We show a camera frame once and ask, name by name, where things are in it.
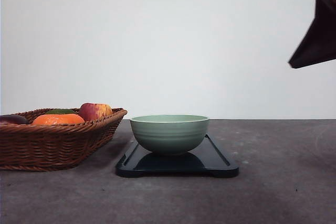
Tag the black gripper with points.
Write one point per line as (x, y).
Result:
(320, 43)

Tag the green ceramic bowl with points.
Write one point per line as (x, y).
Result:
(169, 133)

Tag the brown wicker basket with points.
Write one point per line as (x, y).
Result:
(54, 139)

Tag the dark rectangular tray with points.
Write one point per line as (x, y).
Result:
(210, 161)

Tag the red yellow apple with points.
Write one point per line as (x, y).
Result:
(95, 111)

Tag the dark green fruit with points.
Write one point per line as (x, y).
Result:
(61, 111)

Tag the orange tangerine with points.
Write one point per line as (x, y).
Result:
(58, 119)

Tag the dark purple eggplant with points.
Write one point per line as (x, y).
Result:
(14, 119)

